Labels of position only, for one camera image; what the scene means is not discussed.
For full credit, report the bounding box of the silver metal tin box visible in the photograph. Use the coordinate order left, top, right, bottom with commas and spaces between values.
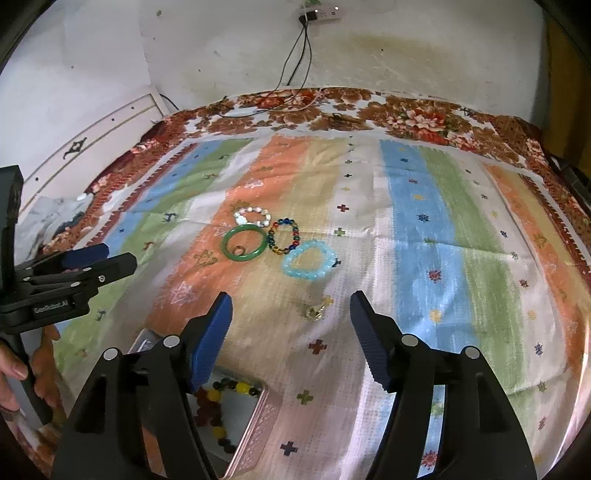
124, 328, 271, 478

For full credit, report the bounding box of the white power strip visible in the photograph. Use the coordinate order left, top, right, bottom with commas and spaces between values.
298, 0, 345, 22

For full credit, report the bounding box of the grey cloth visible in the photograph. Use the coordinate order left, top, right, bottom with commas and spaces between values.
18, 194, 93, 251

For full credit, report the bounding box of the small gold ring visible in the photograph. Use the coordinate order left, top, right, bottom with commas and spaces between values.
302, 298, 334, 322

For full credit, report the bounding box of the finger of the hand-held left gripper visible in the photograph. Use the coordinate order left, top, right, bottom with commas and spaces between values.
15, 244, 110, 278
18, 253, 138, 304

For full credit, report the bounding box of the multicoloured bead bracelet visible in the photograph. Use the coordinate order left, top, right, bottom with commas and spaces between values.
265, 219, 302, 256

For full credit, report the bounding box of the person's left hand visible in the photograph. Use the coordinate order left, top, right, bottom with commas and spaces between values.
0, 340, 31, 415

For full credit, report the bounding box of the black power cable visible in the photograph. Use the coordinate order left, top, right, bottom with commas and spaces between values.
287, 22, 315, 110
273, 22, 308, 100

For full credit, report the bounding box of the white headboard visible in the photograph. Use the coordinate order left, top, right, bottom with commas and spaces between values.
18, 83, 169, 214

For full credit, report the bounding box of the dark metal frame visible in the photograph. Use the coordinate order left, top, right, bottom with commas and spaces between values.
549, 156, 591, 205

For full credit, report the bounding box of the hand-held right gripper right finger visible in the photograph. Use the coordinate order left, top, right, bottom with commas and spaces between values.
349, 291, 539, 480

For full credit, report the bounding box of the striped pastel blanket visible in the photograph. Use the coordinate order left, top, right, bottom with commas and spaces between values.
55, 134, 591, 480

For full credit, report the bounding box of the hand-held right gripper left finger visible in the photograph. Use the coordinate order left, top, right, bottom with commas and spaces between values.
52, 292, 233, 480

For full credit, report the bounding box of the red floral bedsheet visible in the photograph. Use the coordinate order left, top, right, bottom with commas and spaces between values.
18, 88, 591, 480

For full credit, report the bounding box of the green jade bangle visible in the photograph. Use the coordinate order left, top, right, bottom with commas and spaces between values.
223, 224, 267, 262

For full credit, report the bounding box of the light blue bead bracelet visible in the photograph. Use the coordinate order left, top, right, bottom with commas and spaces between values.
281, 241, 338, 279

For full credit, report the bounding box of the white pearl bracelet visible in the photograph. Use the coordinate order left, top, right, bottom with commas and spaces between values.
233, 206, 273, 228

